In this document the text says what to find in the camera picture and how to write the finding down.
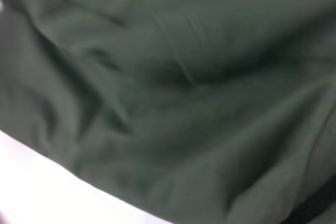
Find dark green printed t-shirt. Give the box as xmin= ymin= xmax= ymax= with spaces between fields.
xmin=0 ymin=0 xmax=336 ymax=224

